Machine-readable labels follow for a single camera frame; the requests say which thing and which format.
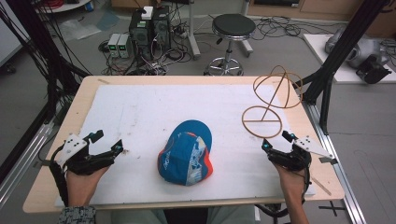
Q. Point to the grey bench power supply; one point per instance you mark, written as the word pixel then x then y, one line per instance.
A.
pixel 113 45
pixel 124 46

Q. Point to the grey machine part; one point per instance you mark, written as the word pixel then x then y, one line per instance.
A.
pixel 361 49

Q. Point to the black device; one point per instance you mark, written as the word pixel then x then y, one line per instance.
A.
pixel 372 71

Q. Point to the thin wooden strip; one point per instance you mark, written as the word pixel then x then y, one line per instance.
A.
pixel 321 186

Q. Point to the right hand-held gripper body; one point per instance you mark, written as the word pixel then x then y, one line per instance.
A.
pixel 299 157

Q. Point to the blue and orange cap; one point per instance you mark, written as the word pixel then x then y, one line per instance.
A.
pixel 186 154

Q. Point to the aluminium rail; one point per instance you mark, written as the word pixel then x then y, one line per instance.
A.
pixel 339 174
pixel 21 165

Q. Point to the grey table leg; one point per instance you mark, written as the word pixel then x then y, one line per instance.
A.
pixel 193 34

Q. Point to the white board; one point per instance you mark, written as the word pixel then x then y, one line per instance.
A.
pixel 317 49

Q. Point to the person's right hand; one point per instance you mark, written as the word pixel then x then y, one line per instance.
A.
pixel 291 182

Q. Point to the black computer tower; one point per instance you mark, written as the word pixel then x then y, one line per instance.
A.
pixel 140 35
pixel 161 28

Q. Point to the person's left hand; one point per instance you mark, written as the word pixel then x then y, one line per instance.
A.
pixel 84 186

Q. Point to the white box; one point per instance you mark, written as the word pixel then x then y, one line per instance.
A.
pixel 147 12

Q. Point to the white foam mat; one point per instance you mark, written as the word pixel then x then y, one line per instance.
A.
pixel 155 105

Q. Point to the person's legs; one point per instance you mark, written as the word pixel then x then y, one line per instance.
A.
pixel 134 216

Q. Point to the clear plastic sheet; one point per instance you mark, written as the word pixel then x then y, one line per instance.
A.
pixel 77 29

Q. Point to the black round stool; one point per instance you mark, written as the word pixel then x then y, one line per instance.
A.
pixel 233 28

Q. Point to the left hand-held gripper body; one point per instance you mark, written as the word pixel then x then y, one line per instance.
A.
pixel 77 161

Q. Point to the wooden hoop hat stand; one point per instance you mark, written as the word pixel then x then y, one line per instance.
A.
pixel 264 119

